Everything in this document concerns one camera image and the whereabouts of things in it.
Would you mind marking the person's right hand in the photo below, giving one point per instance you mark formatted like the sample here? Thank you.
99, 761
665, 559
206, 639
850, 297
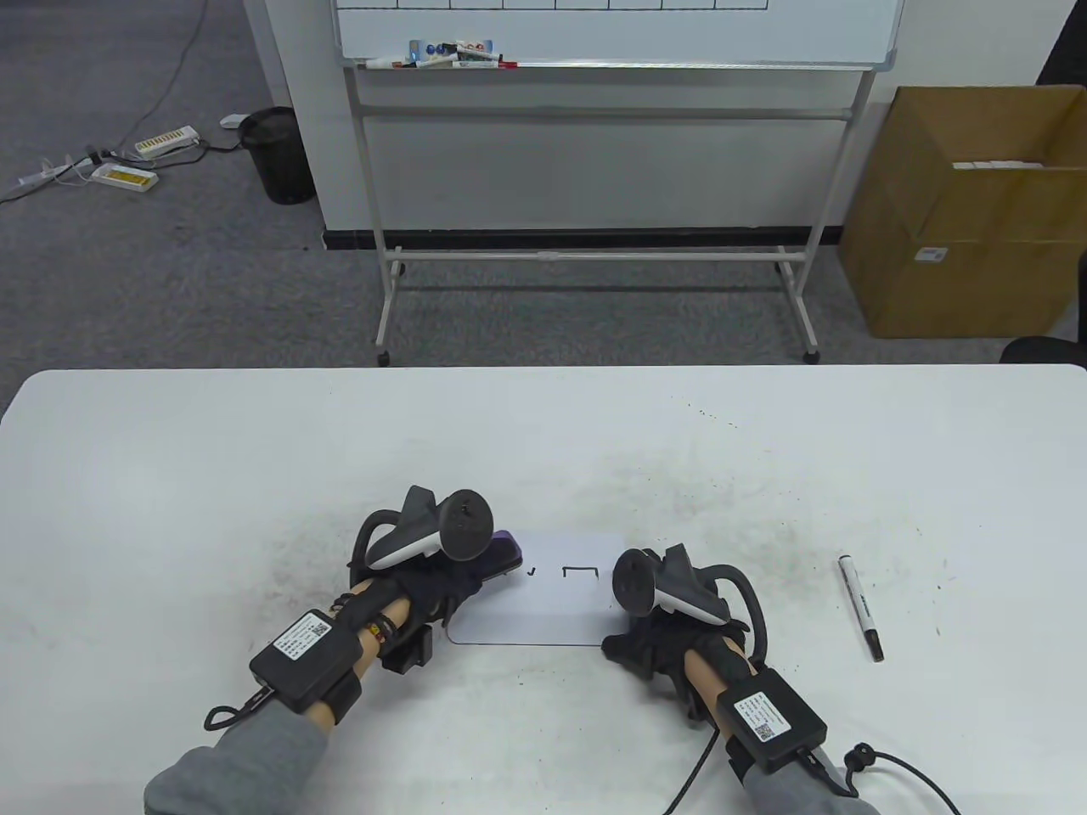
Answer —
645, 645

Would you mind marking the person's left hand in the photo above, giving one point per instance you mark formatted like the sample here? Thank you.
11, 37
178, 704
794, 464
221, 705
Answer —
442, 590

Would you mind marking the purple eraser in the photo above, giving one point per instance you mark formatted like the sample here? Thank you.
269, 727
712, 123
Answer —
505, 552

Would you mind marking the small white whiteboard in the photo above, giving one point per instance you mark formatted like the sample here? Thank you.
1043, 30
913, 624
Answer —
552, 613

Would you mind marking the black marker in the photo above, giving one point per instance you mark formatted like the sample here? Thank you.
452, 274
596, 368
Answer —
859, 604

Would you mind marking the person's right forearm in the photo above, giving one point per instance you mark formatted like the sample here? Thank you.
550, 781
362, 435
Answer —
705, 675

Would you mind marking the red capped marker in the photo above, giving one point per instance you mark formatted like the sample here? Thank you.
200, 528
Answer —
484, 62
382, 62

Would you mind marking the colourful marker pack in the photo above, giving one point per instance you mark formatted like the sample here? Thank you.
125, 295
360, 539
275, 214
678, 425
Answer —
437, 49

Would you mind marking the large whiteboard on metal stand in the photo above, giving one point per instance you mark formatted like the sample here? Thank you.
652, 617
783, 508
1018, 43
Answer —
594, 34

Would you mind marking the black grey right controller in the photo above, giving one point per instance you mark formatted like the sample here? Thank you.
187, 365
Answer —
633, 581

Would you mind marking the black right wrist sensor box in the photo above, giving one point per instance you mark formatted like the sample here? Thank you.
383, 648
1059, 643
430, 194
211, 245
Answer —
768, 717

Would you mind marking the black wrist sensor box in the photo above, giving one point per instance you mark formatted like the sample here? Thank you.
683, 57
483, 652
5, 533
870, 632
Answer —
768, 717
301, 658

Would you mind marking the black left wrist sensor box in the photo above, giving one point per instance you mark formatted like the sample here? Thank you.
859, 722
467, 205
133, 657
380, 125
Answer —
301, 658

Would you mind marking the black mesh wastebasket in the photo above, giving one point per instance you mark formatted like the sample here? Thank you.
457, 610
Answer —
280, 161

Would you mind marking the brown cardboard box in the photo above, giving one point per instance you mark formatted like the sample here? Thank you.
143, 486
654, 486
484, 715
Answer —
977, 280

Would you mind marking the black chair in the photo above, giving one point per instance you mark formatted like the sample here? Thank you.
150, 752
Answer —
1044, 350

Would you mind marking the white yellow power strip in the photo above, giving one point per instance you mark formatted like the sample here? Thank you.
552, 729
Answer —
126, 177

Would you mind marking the white items in cardboard box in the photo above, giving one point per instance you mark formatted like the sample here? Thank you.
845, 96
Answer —
998, 165

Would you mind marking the white power strips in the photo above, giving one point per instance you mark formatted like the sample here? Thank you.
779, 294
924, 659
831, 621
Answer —
205, 8

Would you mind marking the black tall object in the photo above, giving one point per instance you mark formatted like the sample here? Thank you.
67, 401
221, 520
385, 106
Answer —
1070, 51

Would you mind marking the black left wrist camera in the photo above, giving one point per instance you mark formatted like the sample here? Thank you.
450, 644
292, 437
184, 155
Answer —
412, 652

